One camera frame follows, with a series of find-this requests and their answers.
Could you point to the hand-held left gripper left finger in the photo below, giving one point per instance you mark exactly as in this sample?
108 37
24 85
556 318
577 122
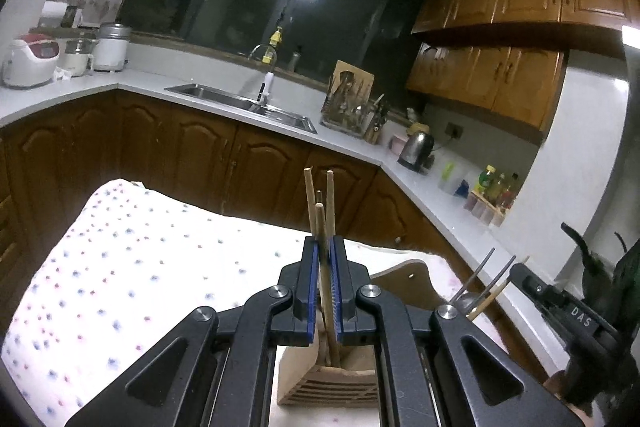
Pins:
313 297

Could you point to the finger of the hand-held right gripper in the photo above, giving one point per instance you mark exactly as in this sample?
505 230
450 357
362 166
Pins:
542 297

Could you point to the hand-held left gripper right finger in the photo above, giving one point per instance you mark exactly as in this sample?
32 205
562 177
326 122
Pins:
336 302

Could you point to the metal chopstick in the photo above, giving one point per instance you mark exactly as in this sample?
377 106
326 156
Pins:
480 272
497 277

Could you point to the wooden slatted utensil holder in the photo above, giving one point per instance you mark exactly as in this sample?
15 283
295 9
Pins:
325 387

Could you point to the red sauce bottle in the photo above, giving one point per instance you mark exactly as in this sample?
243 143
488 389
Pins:
511 193

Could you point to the brown sauce bottle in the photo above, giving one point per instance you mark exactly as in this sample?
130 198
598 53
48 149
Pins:
499 188

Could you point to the green bottle yellow cap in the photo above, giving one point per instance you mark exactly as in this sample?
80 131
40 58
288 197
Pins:
486 181

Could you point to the clear plastic pitcher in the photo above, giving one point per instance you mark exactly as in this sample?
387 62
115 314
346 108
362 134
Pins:
448 179

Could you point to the white kitchen countertop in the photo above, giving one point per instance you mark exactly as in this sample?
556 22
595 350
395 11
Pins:
350 147

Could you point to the steel electric kettle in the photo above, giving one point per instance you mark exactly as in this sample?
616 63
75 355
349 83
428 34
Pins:
415 152

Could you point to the pink container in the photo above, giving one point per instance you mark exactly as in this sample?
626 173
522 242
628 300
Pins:
399 144

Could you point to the knife block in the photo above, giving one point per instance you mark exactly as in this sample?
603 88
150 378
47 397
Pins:
375 133

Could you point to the wooden base cabinets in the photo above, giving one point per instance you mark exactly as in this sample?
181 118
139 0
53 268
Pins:
200 157

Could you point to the floral white tablecloth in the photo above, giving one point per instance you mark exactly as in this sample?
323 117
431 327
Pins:
125 282

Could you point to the wooden cutting board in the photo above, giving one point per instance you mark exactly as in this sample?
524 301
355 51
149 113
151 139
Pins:
357 77

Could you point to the steel kitchen sink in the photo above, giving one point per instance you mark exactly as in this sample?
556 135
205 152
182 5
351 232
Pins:
215 93

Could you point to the kitchen faucet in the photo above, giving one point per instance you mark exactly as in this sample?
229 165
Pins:
257 49

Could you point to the yellow capped bottle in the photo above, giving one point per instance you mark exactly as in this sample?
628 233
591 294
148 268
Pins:
275 39

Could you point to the white cooking pot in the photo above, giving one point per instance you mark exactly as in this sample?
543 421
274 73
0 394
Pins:
111 49

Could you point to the white red rice cooker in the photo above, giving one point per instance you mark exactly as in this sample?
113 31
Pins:
30 62

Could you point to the wall socket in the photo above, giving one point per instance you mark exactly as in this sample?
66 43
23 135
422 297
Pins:
453 130

